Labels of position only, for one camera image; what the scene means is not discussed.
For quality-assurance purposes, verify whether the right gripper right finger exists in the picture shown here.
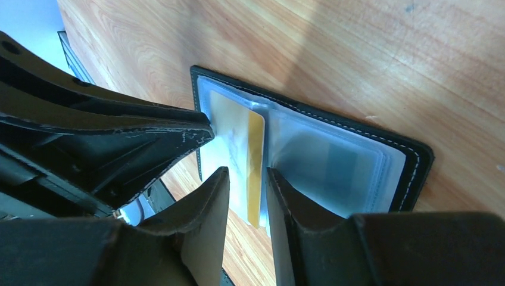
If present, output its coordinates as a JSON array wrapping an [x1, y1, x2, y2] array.
[[267, 169, 504, 285]]

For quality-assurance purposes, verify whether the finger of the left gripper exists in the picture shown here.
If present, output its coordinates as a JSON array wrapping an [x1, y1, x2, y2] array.
[[1, 32, 210, 126]]

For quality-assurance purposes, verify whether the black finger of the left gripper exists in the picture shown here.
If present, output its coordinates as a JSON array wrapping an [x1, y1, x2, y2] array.
[[1, 112, 214, 216]]

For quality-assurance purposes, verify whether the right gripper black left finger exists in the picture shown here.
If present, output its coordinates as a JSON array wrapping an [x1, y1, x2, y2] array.
[[1, 167, 230, 285]]

